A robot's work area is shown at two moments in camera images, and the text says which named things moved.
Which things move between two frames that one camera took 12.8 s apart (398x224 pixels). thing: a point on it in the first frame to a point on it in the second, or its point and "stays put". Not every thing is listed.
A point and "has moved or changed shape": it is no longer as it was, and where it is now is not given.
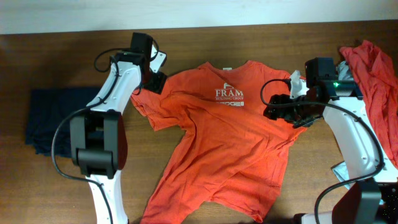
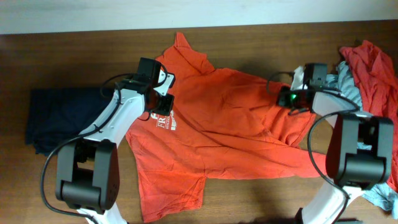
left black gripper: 157,83 to 166,104
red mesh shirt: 378,78 stays put
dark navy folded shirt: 48,108 stays put
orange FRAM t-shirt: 230,154 has moved or changed shape
